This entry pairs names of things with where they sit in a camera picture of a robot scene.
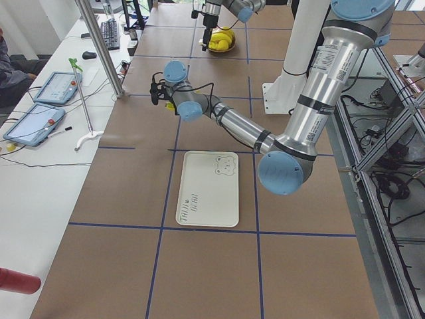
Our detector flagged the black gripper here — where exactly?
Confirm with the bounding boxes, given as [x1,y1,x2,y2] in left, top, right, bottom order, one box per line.
[202,13,218,51]

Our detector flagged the yellow banana moved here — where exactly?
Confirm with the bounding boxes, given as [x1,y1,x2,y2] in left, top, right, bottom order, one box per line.
[165,102,175,111]
[209,41,232,52]

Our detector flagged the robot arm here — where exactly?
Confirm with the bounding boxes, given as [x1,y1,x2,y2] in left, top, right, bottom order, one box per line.
[192,0,266,51]
[160,1,394,195]

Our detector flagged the brown wicker basket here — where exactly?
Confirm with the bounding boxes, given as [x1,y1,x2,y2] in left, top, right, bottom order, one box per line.
[208,29,236,53]

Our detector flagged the black keyboard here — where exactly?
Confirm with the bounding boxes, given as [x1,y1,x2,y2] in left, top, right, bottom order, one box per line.
[100,19,120,51]

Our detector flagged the black computer mouse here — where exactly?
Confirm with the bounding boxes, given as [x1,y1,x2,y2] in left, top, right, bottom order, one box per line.
[82,51,97,60]

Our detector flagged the teach pendant far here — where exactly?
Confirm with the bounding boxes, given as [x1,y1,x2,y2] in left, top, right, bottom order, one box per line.
[33,72,77,105]

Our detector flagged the teach pendant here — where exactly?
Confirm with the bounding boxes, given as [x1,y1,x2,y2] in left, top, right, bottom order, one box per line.
[3,102,65,147]
[33,72,77,105]

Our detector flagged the white rectangular bear tray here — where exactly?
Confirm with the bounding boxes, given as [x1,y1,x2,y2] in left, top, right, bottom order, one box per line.
[175,151,239,228]

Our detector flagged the teach pendant near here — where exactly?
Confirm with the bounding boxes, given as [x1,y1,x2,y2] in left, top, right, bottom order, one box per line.
[3,102,65,147]

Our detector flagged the red cylinder bottle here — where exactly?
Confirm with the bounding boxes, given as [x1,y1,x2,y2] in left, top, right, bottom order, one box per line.
[1,268,41,294]

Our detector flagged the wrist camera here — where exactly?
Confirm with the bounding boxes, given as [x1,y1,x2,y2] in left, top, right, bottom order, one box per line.
[149,72,167,106]
[191,9,199,19]

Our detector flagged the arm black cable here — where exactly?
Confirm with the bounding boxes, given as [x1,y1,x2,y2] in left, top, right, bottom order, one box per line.
[151,72,216,110]

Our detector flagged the aluminium frame post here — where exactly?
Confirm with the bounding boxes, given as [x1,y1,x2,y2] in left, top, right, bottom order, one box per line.
[75,0,124,98]

